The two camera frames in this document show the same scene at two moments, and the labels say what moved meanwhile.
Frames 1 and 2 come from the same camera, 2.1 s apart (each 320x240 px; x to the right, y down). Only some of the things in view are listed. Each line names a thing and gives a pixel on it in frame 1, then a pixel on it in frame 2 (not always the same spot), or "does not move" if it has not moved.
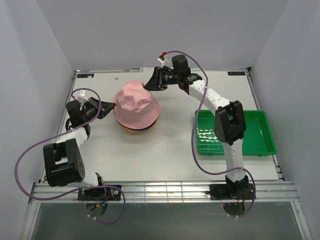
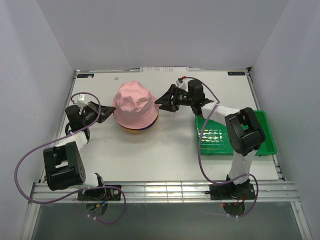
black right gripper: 155,83 -> 166,98
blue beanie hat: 146,128 does not move
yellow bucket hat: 138,132 does not move
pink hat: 135,107 does not move
